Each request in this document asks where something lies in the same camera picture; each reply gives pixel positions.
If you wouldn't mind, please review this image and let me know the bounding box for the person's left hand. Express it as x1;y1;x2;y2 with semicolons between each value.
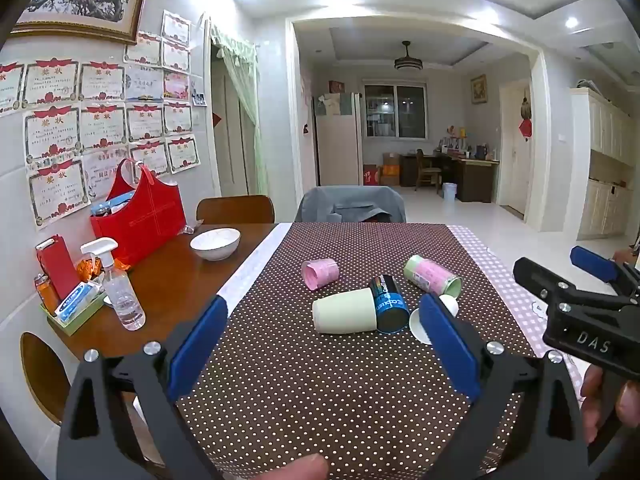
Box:
247;454;330;480

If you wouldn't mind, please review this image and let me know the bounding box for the cardboard box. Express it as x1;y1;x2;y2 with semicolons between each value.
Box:
382;152;401;186

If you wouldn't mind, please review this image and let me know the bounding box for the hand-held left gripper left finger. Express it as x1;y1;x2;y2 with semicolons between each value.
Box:
56;295;231;480

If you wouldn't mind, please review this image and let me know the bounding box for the person's right hand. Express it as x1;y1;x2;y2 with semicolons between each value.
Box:
580;364;640;443

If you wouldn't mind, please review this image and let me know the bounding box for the dark blue cup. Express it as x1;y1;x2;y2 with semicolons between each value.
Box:
368;275;412;336

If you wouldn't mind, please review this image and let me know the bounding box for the red tote bag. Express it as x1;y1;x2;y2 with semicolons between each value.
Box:
90;158;187;268

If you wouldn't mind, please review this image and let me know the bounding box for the wooden desk chair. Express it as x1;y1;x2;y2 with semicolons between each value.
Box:
414;149;443;192

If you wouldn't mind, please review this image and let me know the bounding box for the blue white toothpaste box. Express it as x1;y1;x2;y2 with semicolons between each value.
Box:
54;281;103;323

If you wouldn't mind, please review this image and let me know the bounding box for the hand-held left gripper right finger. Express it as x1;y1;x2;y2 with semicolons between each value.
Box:
417;292;591;480

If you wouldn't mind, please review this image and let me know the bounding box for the orange snack packet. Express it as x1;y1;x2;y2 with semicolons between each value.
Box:
75;255;131;286

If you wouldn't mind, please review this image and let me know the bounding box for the orange bottle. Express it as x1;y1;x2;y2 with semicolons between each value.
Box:
34;274;61;313

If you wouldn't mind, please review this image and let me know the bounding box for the red flat box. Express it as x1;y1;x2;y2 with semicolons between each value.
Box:
35;234;81;301

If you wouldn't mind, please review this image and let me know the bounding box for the red hanging ornament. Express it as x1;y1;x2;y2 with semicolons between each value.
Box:
517;87;533;138

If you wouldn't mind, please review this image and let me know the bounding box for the brown polka dot tablecloth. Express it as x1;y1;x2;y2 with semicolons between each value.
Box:
177;222;538;480

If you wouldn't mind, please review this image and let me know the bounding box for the white door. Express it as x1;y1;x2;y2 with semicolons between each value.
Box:
497;80;533;221

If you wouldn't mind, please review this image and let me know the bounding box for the white cabinet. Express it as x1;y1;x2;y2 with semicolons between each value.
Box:
570;80;636;242

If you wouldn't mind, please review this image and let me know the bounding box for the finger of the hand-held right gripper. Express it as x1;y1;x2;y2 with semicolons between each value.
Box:
570;246;640;297
513;257;638;316

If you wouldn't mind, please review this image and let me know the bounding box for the ceiling lamp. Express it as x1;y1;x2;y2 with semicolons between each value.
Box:
394;41;423;72

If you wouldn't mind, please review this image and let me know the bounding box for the green and pink cup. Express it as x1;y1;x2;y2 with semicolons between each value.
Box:
403;254;463;301

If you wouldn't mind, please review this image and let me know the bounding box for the clear spray bottle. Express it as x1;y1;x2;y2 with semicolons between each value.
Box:
80;238;147;332

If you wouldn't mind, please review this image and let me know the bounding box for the white bowl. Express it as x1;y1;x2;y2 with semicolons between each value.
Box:
190;227;242;262

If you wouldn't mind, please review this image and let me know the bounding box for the light green cup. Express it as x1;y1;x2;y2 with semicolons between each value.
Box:
312;287;378;335

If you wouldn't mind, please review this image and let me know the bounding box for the wooden dining chair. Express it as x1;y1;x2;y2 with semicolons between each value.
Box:
196;195;276;225

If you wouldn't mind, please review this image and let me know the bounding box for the window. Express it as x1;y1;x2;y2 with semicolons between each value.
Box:
364;79;428;140

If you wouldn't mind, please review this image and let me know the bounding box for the group of wall certificates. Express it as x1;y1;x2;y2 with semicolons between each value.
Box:
0;10;201;231

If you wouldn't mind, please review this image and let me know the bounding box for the green door curtain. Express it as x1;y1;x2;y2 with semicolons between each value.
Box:
209;17;263;196

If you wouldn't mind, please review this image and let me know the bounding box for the beige refrigerator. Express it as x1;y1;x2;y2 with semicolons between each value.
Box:
312;92;364;187

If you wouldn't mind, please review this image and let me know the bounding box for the dark wooden desk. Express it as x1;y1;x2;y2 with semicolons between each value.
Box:
400;152;500;203

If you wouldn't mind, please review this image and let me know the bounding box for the green tray box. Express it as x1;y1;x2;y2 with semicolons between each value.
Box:
47;292;107;337

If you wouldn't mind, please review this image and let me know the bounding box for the white cup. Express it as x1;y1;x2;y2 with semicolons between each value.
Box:
409;294;460;346

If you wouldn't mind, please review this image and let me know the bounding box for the grey jacket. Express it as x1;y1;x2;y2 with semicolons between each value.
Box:
295;186;407;224

